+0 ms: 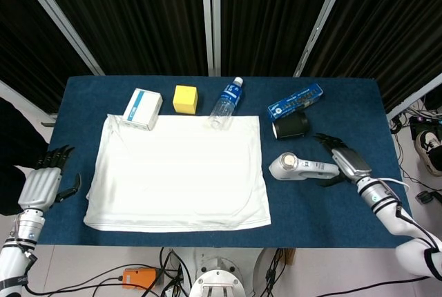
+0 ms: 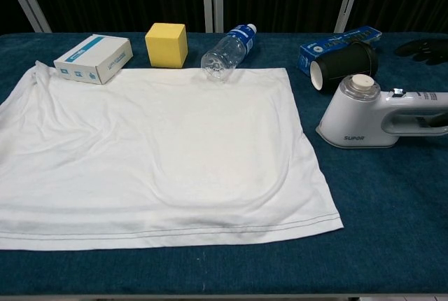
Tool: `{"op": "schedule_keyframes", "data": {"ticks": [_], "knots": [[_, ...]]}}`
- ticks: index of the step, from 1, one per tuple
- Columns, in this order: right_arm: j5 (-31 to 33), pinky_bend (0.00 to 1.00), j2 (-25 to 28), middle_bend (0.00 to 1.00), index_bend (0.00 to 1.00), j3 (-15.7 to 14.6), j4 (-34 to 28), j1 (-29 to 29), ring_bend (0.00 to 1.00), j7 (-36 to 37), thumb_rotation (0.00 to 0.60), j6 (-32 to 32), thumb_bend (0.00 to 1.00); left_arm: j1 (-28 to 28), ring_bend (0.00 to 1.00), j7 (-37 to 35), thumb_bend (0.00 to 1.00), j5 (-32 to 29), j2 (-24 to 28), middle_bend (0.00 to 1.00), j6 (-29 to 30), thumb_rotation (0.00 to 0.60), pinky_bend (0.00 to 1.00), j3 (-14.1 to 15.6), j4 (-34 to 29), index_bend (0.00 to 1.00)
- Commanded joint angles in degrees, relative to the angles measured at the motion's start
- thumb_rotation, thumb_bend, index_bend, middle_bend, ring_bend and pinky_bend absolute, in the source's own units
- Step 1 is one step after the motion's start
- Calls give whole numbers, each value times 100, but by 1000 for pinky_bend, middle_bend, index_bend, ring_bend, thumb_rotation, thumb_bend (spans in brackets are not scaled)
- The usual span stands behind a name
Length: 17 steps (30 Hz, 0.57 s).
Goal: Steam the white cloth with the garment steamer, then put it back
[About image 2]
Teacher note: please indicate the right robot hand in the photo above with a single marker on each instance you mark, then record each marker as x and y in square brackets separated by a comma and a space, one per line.
[423, 50]

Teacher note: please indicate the white handheld steam iron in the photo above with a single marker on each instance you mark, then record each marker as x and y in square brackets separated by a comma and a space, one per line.
[357, 119]

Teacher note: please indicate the black cylindrical cup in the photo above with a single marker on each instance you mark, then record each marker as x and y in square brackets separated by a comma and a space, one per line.
[346, 64]

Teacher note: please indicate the long blue cardboard box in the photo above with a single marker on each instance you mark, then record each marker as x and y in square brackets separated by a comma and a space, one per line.
[315, 50]

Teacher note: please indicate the dark blue table mat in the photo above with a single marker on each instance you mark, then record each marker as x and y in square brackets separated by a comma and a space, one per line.
[385, 210]

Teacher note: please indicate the clear plastic water bottle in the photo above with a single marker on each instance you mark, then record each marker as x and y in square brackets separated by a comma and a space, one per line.
[227, 52]

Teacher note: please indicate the yellow foam cube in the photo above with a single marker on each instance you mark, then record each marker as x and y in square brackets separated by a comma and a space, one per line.
[166, 45]

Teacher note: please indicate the white t-shirt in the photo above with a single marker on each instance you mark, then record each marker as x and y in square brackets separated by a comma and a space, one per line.
[157, 161]

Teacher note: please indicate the white and blue carton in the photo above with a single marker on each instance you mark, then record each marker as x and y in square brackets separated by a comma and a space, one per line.
[94, 57]

